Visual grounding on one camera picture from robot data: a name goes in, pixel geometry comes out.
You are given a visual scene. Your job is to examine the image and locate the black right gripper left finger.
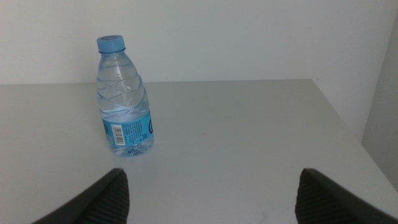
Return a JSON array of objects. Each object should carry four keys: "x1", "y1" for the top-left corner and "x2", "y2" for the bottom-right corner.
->
[{"x1": 30, "y1": 168, "x2": 130, "y2": 224}]

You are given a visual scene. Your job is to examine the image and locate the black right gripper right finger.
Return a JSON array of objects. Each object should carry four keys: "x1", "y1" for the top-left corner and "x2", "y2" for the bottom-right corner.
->
[{"x1": 294, "y1": 168, "x2": 398, "y2": 224}]

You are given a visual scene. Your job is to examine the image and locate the clear water bottle blue cap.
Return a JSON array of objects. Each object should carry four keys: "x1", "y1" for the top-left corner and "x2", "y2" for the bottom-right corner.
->
[{"x1": 96, "y1": 34, "x2": 155, "y2": 157}]

